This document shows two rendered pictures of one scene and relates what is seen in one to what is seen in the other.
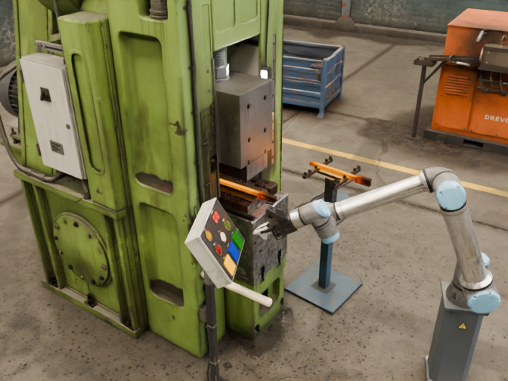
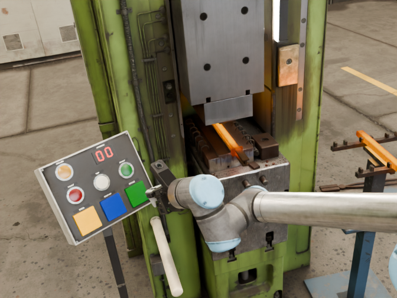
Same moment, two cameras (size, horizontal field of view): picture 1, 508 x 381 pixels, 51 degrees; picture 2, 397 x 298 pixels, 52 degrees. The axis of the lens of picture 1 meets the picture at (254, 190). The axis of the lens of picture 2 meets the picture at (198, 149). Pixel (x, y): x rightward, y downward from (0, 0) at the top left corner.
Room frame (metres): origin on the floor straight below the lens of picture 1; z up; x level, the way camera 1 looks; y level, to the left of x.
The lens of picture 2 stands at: (1.42, -0.90, 1.88)
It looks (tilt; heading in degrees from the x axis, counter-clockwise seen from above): 31 degrees down; 42
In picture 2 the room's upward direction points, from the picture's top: 5 degrees counter-clockwise
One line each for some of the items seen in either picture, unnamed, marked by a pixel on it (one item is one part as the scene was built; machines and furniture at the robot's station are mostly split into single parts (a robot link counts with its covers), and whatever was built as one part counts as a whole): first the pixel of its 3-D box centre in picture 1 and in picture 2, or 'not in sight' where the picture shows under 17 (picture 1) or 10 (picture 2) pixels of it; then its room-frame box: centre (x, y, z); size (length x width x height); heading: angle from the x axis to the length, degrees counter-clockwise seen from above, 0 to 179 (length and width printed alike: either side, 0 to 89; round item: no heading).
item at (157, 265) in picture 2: (207, 311); (160, 264); (2.35, 0.28, 0.36); 0.09 x 0.07 x 0.12; 146
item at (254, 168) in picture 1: (226, 156); (212, 91); (2.70, 0.15, 1.19); 0.42 x 0.20 x 0.10; 56
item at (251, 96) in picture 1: (229, 113); (218, 32); (2.73, 0.13, 1.43); 0.42 x 0.39 x 0.40; 56
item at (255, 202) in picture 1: (227, 192); (215, 136); (2.70, 0.15, 0.96); 0.42 x 0.20 x 0.09; 56
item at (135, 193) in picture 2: (236, 240); (136, 194); (2.15, 0.09, 1.01); 0.07 x 0.05 x 0.07; 171
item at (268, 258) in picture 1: (233, 224); (228, 180); (2.75, 0.13, 0.69); 0.56 x 0.38 x 0.45; 56
